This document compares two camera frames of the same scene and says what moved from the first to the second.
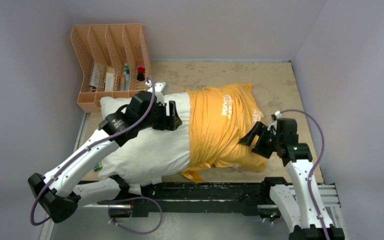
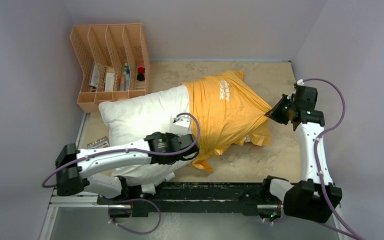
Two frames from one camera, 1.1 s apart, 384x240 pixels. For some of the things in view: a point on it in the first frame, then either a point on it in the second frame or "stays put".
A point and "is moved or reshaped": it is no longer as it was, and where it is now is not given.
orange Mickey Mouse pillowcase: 220,117 is moved or reshaped
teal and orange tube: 125,79 stays put
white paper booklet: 94,77 stays put
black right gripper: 261,130 to 275,114
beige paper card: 110,79 stays put
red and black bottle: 141,75 stays put
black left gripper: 171,123 to 172,135
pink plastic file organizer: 115,62 stays put
